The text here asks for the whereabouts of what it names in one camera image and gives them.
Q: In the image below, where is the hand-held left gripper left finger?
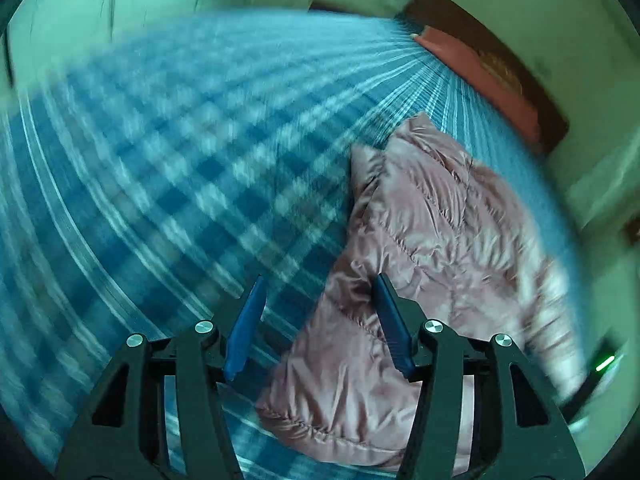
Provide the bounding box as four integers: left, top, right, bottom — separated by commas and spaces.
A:
54, 274, 268, 480

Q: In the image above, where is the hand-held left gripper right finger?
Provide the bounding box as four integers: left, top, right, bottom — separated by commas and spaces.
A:
374, 273, 587, 480

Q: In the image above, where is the pink puffer jacket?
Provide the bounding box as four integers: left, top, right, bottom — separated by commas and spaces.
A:
255, 112, 592, 472

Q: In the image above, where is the bed with blue plaid sheet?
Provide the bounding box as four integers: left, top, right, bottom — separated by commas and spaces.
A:
0, 7, 596, 480

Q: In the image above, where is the red pillow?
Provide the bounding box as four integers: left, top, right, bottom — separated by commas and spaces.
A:
410, 25, 545, 145

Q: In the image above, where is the small patterned cushion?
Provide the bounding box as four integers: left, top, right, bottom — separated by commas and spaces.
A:
479, 52, 527, 97

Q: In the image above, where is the wooden headboard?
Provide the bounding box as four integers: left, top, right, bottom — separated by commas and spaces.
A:
400, 0, 572, 157

